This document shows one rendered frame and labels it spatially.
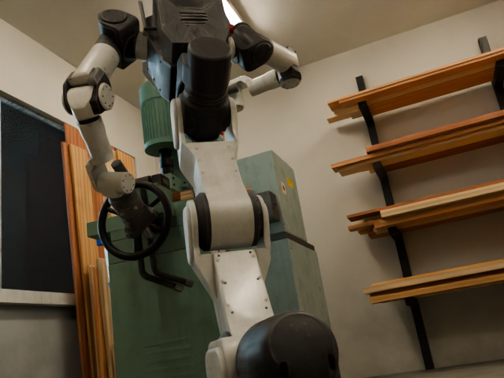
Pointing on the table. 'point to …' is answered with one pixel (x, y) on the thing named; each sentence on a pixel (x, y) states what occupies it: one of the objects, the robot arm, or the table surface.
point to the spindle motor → (155, 121)
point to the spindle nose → (166, 160)
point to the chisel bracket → (175, 183)
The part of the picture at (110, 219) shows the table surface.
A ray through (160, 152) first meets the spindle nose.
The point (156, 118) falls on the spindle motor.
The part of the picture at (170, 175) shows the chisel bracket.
